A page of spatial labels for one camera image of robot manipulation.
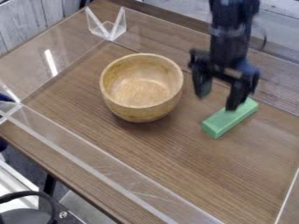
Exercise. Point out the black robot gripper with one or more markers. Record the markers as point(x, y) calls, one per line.
point(225, 62)

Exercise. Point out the green rectangular block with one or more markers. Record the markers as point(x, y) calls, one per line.
point(219, 123)

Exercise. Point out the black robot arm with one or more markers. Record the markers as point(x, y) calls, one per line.
point(233, 14)

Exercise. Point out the brown wooden bowl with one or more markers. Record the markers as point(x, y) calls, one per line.
point(142, 87)

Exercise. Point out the black table leg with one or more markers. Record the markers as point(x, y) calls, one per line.
point(50, 184)

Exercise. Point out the clear acrylic tray enclosure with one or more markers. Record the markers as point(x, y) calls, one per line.
point(159, 172)

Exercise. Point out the black metal bracket with bolt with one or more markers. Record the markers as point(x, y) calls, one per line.
point(61, 214)

